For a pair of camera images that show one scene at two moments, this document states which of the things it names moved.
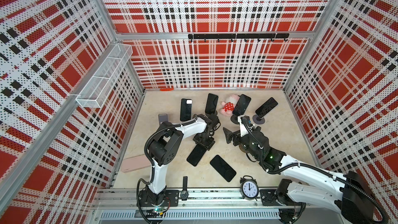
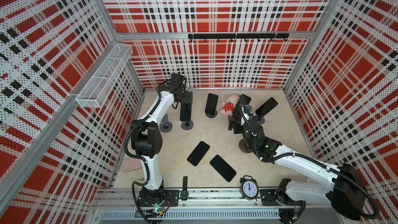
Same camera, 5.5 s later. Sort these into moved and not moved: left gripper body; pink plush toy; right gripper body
Moved: right gripper body; left gripper body
Not moved: pink plush toy
